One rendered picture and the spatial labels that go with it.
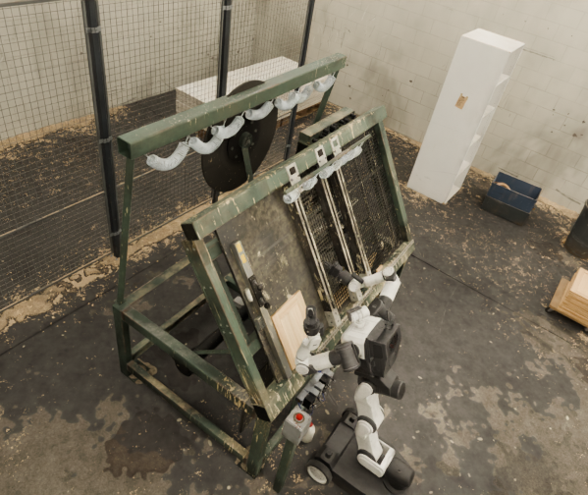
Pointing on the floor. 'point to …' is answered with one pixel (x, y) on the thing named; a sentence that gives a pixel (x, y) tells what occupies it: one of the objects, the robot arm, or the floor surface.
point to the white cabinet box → (463, 112)
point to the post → (284, 466)
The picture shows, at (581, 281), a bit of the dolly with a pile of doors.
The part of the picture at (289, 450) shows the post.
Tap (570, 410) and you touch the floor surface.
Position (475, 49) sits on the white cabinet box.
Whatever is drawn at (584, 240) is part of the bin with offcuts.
